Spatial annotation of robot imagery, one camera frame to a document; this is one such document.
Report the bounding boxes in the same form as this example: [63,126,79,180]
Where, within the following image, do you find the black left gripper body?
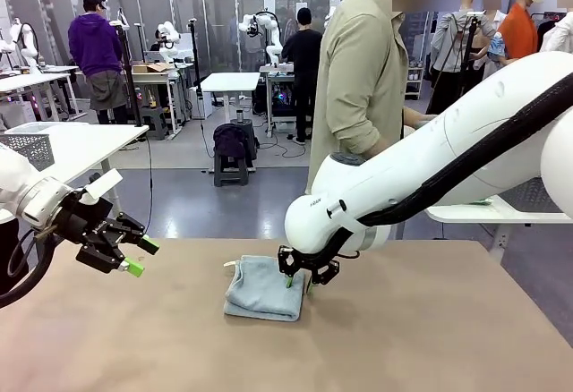
[56,190,124,275]

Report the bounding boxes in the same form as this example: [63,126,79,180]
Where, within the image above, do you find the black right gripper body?
[292,247,340,273]

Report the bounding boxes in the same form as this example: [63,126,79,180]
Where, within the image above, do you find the light blue towel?
[223,254,311,322]

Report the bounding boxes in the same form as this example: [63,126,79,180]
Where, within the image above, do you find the grey plastic basket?
[494,175,566,214]

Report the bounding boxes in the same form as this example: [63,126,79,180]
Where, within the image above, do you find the person's right forearm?
[369,139,391,160]

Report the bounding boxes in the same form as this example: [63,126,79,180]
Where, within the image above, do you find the person's left forearm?
[402,109,439,129]

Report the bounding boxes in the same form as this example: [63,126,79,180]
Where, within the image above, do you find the grey perforated basket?
[0,133,56,173]

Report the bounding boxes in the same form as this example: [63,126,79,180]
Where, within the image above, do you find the white table with round leg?
[0,122,150,214]

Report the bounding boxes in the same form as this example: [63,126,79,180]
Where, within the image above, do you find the grey step stool under backpack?
[213,143,257,187]

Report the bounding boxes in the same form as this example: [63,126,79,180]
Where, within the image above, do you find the black purple backpack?
[212,123,260,161]

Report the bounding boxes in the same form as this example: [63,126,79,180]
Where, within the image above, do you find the white framed workbench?
[131,68,185,136]

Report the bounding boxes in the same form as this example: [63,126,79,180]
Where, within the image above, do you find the white table with square legs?
[402,123,573,263]

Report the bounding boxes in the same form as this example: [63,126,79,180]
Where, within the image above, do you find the long white workbench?
[0,64,89,123]

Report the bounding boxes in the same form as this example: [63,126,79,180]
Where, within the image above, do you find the open cardboard box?
[132,60,175,74]

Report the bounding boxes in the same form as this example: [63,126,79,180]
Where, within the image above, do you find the person in purple hoodie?
[67,0,129,125]

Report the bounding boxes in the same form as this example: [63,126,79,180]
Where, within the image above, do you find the white height-adjustable desk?
[200,72,261,125]

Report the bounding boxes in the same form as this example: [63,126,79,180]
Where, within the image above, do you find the white robot cart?
[258,64,299,138]

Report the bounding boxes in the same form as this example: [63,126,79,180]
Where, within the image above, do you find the person in beige shirt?
[306,0,424,196]

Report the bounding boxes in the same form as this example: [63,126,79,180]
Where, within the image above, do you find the wooden shoe shelf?
[405,65,424,101]

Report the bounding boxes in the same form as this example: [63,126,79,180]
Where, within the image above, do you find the person in black shirt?
[280,6,323,145]

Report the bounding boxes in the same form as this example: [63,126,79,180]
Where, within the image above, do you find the mannequin in grey jacket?
[429,0,499,115]

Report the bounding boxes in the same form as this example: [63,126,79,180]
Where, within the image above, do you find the black tripod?
[424,10,487,115]

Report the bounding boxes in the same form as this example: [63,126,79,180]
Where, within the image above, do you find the mannequin in blue dress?
[485,0,516,64]

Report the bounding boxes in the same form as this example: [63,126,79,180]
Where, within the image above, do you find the mannequin in orange jacket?
[497,0,541,60]

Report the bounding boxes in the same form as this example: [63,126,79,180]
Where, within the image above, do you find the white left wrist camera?
[84,168,124,203]

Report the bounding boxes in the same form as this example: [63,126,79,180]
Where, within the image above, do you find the thin black cable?
[6,226,59,279]

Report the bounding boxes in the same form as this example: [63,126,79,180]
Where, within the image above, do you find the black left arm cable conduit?
[0,226,62,309]

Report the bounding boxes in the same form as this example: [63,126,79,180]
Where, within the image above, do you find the black camera pole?
[187,18,203,120]
[109,19,143,128]

